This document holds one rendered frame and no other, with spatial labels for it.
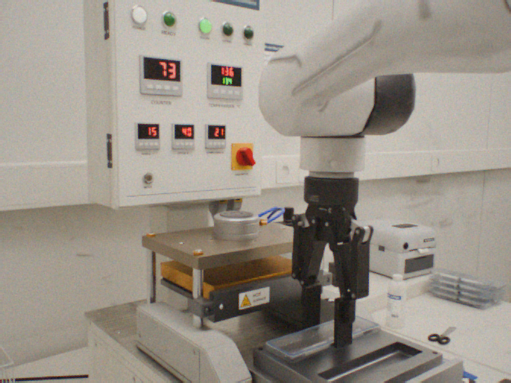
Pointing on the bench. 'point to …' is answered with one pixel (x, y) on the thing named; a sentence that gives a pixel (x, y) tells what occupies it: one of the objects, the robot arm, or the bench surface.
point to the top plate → (225, 240)
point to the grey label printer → (401, 248)
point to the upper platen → (222, 274)
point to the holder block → (355, 362)
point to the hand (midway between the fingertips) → (326, 317)
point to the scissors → (442, 336)
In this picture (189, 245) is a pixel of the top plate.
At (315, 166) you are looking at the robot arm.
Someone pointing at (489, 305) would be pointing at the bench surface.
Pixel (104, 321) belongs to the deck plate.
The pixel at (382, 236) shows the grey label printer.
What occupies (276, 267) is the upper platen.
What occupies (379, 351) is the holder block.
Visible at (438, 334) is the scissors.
